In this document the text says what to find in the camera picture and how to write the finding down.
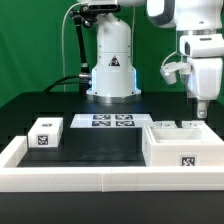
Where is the black camera on mount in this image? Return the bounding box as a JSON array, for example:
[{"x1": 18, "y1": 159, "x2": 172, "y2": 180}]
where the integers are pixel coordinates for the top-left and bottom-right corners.
[{"x1": 88, "y1": 0, "x2": 120, "y2": 13}]

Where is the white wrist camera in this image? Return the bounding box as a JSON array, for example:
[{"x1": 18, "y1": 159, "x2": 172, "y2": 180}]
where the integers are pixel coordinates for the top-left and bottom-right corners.
[{"x1": 160, "y1": 62, "x2": 191, "y2": 85}]

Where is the flat white tagged panel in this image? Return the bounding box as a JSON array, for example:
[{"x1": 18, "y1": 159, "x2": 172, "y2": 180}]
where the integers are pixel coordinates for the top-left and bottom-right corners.
[{"x1": 71, "y1": 114, "x2": 153, "y2": 128}]

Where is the white cable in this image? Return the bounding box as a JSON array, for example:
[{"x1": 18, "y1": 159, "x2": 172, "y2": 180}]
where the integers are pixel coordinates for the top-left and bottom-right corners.
[{"x1": 61, "y1": 2, "x2": 84, "y2": 93}]

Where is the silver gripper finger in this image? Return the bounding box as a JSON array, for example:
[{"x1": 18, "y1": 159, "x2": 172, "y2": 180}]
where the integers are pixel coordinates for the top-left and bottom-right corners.
[{"x1": 197, "y1": 100, "x2": 209, "y2": 119}]

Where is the white door panel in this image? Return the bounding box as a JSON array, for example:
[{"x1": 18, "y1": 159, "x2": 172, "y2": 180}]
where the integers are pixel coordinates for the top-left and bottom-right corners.
[
  {"x1": 152, "y1": 121, "x2": 177, "y2": 129},
  {"x1": 181, "y1": 120, "x2": 206, "y2": 129}
]

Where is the small white tagged block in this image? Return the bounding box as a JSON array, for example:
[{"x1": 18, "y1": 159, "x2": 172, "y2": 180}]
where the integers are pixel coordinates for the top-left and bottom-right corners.
[{"x1": 28, "y1": 117, "x2": 63, "y2": 148}]

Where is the black cable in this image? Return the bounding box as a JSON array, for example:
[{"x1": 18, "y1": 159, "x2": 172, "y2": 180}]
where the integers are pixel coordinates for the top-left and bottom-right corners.
[{"x1": 43, "y1": 74, "x2": 92, "y2": 94}]

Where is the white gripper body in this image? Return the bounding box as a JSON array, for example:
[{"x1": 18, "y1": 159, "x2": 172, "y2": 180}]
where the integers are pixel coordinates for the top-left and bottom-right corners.
[{"x1": 187, "y1": 58, "x2": 223, "y2": 100}]

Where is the white U-shaped fence frame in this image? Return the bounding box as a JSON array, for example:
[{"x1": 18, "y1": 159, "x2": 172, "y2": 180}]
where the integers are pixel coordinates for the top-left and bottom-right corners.
[{"x1": 0, "y1": 136, "x2": 224, "y2": 192}]

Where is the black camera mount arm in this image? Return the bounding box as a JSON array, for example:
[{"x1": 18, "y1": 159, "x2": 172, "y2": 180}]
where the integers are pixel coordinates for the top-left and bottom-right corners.
[{"x1": 70, "y1": 9, "x2": 91, "y2": 95}]

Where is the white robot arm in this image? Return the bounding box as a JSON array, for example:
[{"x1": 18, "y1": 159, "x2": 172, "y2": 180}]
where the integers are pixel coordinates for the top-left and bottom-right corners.
[{"x1": 86, "y1": 0, "x2": 224, "y2": 118}]

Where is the white cabinet box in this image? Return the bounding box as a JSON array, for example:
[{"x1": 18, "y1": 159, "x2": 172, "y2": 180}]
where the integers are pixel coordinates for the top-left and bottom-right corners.
[{"x1": 142, "y1": 124, "x2": 224, "y2": 166}]

